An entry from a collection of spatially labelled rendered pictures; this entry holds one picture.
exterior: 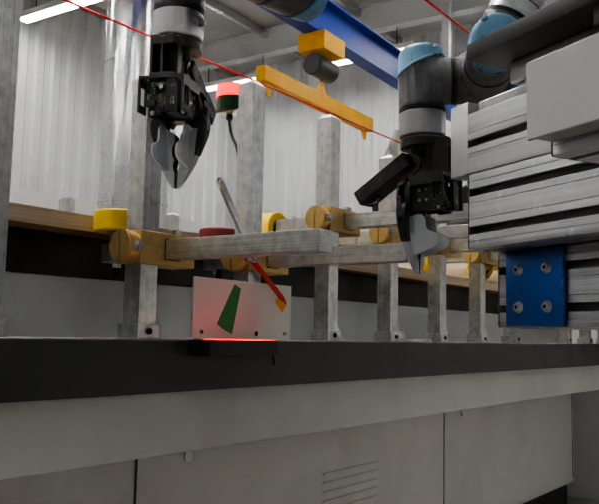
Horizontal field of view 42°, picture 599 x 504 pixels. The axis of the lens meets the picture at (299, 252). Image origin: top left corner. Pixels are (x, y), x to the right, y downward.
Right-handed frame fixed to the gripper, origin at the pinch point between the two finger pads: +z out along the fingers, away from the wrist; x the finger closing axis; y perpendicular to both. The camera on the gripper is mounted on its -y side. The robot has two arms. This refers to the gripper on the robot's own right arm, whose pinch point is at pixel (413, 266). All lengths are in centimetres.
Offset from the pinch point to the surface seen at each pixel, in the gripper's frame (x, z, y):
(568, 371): 176, 22, -31
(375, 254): -1.5, -2.1, -6.1
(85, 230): -28, -6, -45
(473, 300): 94, 0, -31
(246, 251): -26.5, -0.7, -12.4
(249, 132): -5.7, -25.3, -29.2
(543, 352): 138, 15, -27
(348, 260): -1.5, -1.5, -11.3
